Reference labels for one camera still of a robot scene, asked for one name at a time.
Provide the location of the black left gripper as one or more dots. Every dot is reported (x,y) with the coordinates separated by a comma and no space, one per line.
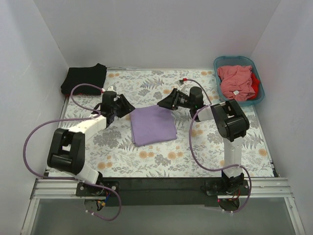
(120,104)

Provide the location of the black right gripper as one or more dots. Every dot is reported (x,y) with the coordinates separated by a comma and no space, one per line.
(174,98)

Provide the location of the purple t shirt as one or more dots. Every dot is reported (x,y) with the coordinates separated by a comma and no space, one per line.
(151,125)

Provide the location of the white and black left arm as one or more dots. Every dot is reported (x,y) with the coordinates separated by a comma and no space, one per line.
(67,151)

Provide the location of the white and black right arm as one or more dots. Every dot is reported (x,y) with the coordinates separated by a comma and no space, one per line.
(232,125)

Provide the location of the floral patterned table mat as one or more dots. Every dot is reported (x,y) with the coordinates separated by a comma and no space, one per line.
(113,153)

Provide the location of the folded black t shirt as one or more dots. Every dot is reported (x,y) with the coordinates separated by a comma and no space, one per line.
(95,75)

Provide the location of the pink crumpled t shirt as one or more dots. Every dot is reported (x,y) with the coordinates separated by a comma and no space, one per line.
(236,82)

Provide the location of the teal plastic laundry basket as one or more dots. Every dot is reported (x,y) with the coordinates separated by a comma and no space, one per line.
(242,61)

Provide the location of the red crumpled t shirt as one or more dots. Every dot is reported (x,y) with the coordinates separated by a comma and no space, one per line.
(255,86)

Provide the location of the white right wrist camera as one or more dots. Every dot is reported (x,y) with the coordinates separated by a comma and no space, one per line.
(181,85)

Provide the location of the black robot base mount plate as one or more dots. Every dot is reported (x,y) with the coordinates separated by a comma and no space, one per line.
(173,191)

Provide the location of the aluminium front rail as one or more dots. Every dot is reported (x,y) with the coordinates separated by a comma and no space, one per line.
(260,187)

